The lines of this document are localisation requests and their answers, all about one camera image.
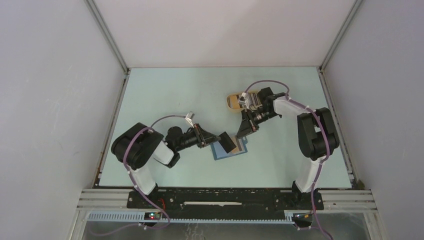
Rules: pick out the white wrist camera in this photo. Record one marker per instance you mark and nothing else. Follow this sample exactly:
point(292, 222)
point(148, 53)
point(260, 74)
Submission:
point(189, 118)
point(243, 100)

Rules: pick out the stack of cards in tray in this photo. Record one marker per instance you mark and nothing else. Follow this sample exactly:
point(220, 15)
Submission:
point(254, 100)

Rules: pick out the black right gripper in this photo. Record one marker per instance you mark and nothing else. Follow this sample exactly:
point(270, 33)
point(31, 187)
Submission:
point(248, 126)

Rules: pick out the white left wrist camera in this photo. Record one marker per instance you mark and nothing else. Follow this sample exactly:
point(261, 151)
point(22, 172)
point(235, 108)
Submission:
point(189, 118)

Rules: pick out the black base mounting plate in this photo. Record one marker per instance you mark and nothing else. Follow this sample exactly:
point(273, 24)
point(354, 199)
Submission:
point(234, 203)

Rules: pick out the orange card with black stripe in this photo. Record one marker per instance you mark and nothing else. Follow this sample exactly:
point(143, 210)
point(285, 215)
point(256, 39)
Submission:
point(234, 102)

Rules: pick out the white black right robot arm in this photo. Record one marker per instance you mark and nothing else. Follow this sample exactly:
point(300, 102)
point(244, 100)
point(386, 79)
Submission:
point(316, 132)

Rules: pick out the grey cable duct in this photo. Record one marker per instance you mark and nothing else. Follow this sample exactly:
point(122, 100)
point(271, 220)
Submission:
point(149, 217)

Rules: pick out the aluminium frame rail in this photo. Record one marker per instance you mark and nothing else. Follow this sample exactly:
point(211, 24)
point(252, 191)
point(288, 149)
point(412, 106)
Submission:
point(356, 201)

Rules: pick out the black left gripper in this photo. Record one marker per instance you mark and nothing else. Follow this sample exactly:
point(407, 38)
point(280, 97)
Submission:
point(203, 137)

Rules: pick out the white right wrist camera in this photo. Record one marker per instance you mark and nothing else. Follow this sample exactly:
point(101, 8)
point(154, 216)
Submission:
point(243, 100)

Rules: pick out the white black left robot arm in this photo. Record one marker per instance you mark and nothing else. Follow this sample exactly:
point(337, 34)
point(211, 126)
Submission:
point(140, 144)

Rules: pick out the orange striped card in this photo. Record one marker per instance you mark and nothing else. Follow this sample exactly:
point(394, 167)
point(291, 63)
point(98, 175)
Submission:
point(240, 145)

